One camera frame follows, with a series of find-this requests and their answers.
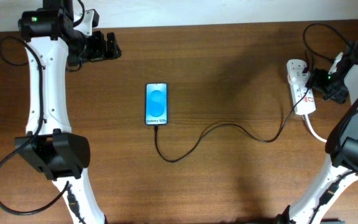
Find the blue Samsung Galaxy smartphone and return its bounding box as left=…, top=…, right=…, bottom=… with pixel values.
left=145, top=83, right=168, bottom=126

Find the thin black charging cable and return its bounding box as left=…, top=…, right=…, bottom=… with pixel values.
left=154, top=49, right=315, bottom=164

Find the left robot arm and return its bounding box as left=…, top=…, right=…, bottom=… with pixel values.
left=15, top=1, right=121, bottom=223

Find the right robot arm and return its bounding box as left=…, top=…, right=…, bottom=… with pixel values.
left=274, top=40, right=358, bottom=223

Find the white USB charger plug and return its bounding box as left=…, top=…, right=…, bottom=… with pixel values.
left=289, top=69, right=310, bottom=83

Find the white power strip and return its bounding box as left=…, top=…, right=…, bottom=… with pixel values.
left=287, top=59, right=316, bottom=116

